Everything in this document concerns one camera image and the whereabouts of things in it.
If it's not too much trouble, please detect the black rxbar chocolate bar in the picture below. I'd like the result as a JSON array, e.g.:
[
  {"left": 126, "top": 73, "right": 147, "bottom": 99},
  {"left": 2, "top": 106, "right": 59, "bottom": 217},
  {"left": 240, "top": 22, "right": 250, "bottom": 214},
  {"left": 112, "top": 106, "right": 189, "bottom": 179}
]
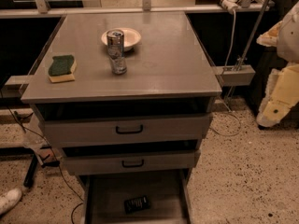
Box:
[{"left": 124, "top": 196, "right": 150, "bottom": 214}]

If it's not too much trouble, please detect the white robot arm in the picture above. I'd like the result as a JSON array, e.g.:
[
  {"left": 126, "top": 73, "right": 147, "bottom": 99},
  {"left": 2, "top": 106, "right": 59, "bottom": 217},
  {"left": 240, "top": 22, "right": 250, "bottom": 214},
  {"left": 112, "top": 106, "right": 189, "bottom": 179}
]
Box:
[{"left": 256, "top": 2, "right": 299, "bottom": 128}]

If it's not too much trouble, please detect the grey top drawer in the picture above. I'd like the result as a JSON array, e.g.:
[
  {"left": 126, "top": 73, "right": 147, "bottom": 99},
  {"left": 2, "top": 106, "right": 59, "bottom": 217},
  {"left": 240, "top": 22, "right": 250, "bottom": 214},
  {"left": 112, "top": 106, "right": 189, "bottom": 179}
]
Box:
[{"left": 40, "top": 114, "right": 212, "bottom": 147}]

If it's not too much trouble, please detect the grey drawer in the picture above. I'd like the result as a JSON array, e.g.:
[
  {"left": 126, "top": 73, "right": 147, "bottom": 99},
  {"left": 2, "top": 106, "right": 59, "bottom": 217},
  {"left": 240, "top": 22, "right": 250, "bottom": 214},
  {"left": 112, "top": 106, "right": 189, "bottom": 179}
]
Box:
[
  {"left": 64, "top": 150, "right": 200, "bottom": 175},
  {"left": 40, "top": 114, "right": 212, "bottom": 147},
  {"left": 80, "top": 170, "right": 193, "bottom": 224}
]

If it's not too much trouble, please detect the grey bottom drawer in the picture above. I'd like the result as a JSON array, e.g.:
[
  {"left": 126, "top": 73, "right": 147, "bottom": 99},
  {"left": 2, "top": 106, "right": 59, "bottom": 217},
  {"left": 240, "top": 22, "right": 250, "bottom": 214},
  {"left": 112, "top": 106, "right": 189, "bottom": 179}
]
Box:
[{"left": 80, "top": 170, "right": 193, "bottom": 224}]

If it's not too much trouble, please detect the grey drawer cabinet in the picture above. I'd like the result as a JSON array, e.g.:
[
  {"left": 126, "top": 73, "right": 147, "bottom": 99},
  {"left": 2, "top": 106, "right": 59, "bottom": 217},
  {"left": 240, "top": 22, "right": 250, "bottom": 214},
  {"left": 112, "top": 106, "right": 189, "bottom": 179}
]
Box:
[{"left": 22, "top": 12, "right": 221, "bottom": 224}]

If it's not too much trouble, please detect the grey middle drawer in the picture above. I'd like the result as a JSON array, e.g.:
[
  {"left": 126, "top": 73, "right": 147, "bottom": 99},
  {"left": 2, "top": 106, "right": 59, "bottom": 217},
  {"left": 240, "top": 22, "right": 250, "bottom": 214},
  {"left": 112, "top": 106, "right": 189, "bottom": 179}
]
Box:
[{"left": 64, "top": 150, "right": 200, "bottom": 175}]

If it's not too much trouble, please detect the silver drink can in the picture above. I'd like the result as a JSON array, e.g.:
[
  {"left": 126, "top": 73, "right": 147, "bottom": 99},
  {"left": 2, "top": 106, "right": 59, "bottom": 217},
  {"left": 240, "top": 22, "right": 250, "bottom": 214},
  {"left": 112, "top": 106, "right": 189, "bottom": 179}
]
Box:
[{"left": 107, "top": 29, "right": 127, "bottom": 75}]

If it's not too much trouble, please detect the green yellow sponge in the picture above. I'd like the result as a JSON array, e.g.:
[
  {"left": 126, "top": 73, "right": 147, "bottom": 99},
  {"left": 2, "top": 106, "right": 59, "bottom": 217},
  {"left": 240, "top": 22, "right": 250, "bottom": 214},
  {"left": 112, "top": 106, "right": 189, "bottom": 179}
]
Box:
[{"left": 48, "top": 55, "right": 77, "bottom": 83}]

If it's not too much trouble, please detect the black clamp tool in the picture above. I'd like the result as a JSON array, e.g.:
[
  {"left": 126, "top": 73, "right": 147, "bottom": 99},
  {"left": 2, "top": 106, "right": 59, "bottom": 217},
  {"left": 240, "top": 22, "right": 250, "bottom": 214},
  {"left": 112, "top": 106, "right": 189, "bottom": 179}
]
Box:
[{"left": 23, "top": 147, "right": 60, "bottom": 189}]

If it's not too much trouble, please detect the white sneaker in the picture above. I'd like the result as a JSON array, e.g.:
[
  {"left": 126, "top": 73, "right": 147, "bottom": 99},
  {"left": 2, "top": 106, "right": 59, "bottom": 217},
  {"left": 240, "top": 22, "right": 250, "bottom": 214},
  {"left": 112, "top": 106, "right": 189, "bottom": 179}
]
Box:
[{"left": 0, "top": 188, "right": 22, "bottom": 215}]

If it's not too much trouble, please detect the grey metal side bracket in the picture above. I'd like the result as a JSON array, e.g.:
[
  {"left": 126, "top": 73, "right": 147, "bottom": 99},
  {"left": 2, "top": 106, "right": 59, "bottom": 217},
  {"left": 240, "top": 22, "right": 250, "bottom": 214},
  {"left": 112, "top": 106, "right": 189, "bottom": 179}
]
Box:
[{"left": 212, "top": 65, "right": 255, "bottom": 87}]

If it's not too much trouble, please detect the black floor cable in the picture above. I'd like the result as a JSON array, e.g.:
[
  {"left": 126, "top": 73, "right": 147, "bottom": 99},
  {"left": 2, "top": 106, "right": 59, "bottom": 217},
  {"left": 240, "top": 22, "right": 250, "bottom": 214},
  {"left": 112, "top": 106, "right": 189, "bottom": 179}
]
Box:
[{"left": 0, "top": 91, "right": 85, "bottom": 224}]

